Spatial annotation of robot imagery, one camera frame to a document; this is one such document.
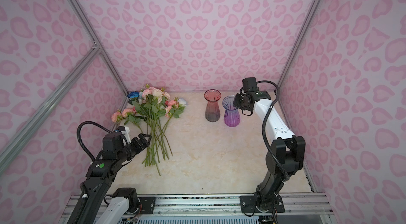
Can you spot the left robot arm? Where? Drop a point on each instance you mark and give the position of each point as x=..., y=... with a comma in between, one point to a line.
x=102, y=173

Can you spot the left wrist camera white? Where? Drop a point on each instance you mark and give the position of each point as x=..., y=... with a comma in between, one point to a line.
x=125, y=131

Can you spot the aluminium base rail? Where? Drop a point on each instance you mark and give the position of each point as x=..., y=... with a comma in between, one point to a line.
x=291, y=208

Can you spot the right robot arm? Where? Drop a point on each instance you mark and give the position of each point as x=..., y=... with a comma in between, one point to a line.
x=285, y=150

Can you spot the aluminium frame corner post right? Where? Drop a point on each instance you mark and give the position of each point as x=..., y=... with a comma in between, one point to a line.
x=303, y=31

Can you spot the aluminium frame corner post left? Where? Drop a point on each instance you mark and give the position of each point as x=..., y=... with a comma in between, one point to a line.
x=90, y=30

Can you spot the aluminium frame corner post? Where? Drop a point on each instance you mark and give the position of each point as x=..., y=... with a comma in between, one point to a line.
x=303, y=31
x=90, y=30

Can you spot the diagonal aluminium frame bar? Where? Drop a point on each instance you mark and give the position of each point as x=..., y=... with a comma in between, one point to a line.
x=21, y=138

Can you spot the dark blue artificial rose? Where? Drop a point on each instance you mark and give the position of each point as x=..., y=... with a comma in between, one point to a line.
x=133, y=95

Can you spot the cream white artificial rose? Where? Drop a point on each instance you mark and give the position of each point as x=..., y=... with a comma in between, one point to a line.
x=157, y=92

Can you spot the pink carnation double stem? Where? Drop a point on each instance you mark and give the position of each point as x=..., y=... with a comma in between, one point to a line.
x=146, y=92

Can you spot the pink green carnation stem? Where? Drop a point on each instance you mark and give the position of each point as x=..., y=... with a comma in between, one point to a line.
x=135, y=117

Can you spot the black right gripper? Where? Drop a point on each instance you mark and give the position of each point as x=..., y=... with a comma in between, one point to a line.
x=237, y=103

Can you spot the peach rose stem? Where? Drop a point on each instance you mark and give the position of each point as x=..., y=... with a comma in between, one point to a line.
x=168, y=97

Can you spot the red glass vase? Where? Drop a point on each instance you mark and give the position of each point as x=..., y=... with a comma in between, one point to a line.
x=212, y=112

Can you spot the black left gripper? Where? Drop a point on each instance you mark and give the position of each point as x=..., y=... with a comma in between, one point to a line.
x=140, y=147

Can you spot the purple blue glass vase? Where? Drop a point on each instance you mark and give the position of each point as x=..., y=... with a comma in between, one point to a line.
x=231, y=116

